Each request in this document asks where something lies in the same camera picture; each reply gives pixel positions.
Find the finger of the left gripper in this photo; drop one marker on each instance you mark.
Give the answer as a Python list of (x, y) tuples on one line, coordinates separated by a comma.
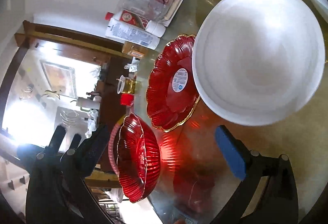
[(71, 150), (53, 147)]

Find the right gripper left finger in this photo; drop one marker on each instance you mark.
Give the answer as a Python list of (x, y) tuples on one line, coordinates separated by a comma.
[(57, 192)]

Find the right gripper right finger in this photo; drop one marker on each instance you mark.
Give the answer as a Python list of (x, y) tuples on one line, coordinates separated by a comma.
[(278, 202)]

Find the red scalloped plate with sticker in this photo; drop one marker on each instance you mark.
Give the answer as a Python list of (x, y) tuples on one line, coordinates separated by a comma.
[(171, 94)]

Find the red bottle cap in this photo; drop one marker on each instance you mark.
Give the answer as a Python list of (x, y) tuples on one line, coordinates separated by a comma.
[(127, 100)]

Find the plastic cup of tea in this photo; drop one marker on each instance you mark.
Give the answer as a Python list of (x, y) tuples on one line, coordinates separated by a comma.
[(126, 85)]

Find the peanut butter jar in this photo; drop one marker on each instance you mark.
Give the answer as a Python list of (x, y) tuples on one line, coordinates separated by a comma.
[(134, 50)]

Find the white lotion bottle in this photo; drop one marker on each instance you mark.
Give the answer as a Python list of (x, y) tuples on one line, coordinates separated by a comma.
[(126, 32)]

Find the white red-cap bottle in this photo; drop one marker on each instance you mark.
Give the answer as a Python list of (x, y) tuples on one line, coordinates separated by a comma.
[(129, 18)]

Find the small white jar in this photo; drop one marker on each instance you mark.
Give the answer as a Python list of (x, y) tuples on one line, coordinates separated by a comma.
[(155, 28)]

